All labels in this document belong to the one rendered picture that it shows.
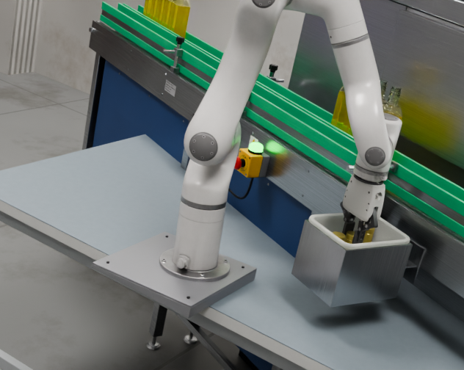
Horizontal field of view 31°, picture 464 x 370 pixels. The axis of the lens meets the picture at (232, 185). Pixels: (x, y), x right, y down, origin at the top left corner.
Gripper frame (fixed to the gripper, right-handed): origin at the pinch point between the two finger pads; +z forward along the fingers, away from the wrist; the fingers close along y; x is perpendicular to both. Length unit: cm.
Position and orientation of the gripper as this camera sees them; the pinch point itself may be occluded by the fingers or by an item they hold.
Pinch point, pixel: (353, 233)
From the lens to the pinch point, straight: 218.7
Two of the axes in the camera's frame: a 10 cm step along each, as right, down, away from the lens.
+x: -8.2, 0.4, -5.7
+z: -2.0, 9.1, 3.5
